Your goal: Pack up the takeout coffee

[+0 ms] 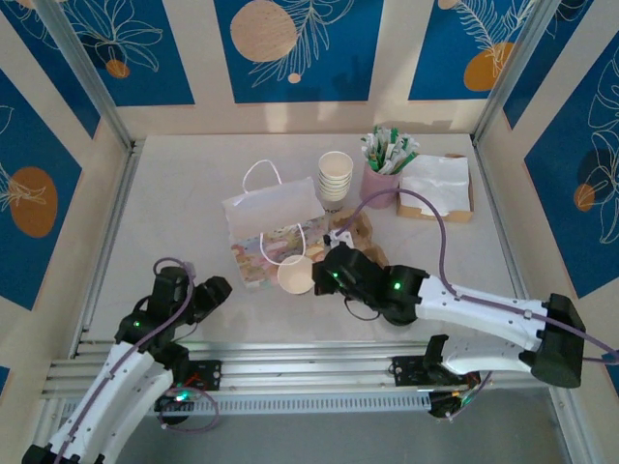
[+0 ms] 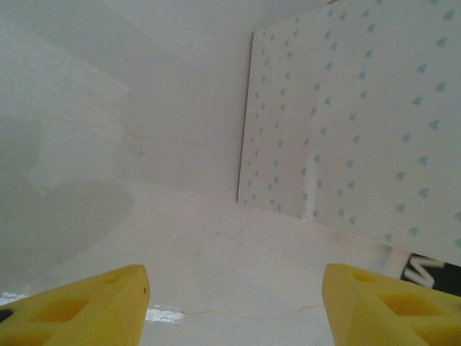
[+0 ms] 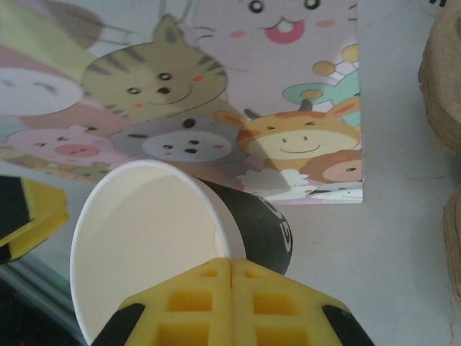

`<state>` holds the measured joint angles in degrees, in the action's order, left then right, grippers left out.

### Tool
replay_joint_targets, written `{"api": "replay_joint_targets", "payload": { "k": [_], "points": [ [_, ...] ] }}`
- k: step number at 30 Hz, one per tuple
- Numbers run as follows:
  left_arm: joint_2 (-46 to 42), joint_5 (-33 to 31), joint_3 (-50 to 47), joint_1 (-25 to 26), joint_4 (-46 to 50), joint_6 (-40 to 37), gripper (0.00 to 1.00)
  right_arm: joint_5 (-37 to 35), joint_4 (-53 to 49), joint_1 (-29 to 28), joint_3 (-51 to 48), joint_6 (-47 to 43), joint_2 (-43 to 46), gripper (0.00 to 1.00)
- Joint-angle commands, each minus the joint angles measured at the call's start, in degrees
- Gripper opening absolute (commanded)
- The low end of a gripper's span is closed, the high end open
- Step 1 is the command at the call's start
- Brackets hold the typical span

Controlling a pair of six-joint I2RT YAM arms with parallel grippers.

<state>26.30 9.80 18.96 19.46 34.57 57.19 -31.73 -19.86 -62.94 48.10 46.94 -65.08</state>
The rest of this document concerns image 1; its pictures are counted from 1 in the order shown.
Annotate aluminium frame post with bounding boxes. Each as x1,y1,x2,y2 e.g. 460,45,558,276
36,0,137,151
472,0,558,149

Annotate brown cardboard cup carrier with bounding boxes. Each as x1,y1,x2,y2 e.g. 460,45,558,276
324,208,391,270

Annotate aluminium side rail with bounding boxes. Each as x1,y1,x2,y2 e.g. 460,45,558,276
70,139,144,359
471,139,543,347

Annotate grey slotted cable duct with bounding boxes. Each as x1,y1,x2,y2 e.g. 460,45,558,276
60,393,432,416

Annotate white pastel print paper bag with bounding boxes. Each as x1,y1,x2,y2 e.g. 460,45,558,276
221,159,335,293

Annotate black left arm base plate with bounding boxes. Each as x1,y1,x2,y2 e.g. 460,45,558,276
186,360,223,391

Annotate brown cardboard napkin tray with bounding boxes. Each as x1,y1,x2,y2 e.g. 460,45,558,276
396,153,476,224

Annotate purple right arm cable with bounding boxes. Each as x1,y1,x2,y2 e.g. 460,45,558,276
336,188,619,421

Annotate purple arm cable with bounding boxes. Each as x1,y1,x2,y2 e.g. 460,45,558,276
336,188,619,421
50,257,220,464

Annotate stack of cream paper cups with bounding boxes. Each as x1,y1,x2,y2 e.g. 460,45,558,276
317,151,354,218

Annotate black left controller board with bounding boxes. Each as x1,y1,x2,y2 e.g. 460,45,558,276
153,386,200,426

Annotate aluminium frame rail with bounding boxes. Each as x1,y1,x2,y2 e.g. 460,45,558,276
41,340,570,395

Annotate pink cup holder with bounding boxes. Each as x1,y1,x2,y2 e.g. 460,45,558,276
360,161,401,210

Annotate black right controller board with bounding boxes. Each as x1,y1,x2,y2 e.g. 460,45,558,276
427,390,478,421

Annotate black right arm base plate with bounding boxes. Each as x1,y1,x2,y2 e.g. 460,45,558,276
391,355,480,388

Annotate cream paper coffee cup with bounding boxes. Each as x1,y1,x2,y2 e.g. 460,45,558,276
277,254,314,296

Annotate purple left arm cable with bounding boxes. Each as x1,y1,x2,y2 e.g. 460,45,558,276
50,257,220,464

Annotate black controller board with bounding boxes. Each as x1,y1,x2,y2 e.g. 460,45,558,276
427,390,478,421
153,386,200,426

